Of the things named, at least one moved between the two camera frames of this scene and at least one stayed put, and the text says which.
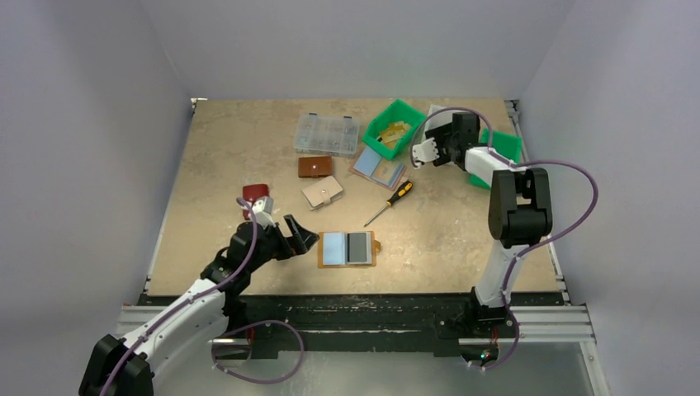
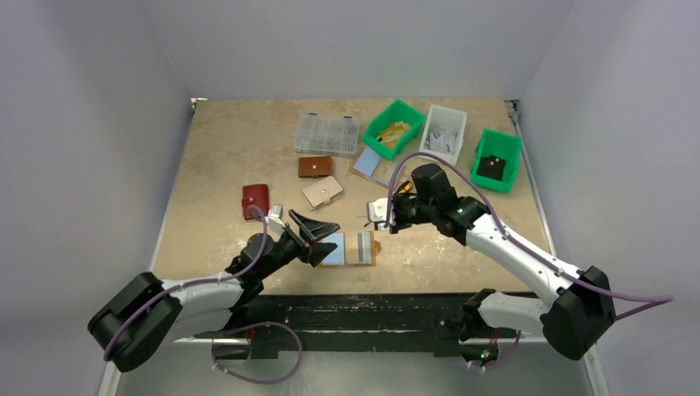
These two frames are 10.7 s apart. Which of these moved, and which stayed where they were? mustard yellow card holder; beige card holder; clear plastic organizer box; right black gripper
Moved: right black gripper
Stayed: clear plastic organizer box; beige card holder; mustard yellow card holder
